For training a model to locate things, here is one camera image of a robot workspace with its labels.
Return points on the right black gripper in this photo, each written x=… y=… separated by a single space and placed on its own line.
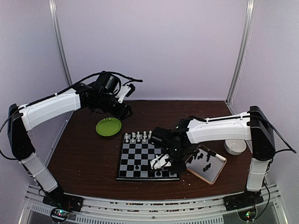
x=181 y=167

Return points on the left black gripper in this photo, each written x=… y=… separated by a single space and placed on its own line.
x=120 y=114

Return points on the black white chess board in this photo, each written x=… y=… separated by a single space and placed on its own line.
x=140 y=153

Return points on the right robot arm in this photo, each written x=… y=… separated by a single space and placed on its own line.
x=247 y=126

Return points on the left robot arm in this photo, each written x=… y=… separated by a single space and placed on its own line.
x=33 y=127

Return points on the green plate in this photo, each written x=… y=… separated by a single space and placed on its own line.
x=108 y=127

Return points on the wooden metal tray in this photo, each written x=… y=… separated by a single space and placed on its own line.
x=218 y=163

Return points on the white rook piece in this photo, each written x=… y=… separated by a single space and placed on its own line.
x=126 y=137

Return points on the white bowl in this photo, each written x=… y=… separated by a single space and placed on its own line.
x=235 y=147

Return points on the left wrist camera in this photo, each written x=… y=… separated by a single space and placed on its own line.
x=125 y=91

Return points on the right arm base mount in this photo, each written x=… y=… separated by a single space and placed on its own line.
x=240 y=201

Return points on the front aluminium rail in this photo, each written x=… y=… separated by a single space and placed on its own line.
x=205 y=210

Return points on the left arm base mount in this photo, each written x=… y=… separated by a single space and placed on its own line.
x=65 y=202

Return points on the left aluminium frame post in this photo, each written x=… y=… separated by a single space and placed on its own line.
x=62 y=55

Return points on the aluminium frame post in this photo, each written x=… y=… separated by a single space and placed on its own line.
x=247 y=27
x=62 y=55

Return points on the right aluminium frame post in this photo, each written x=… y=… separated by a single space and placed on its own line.
x=247 y=27

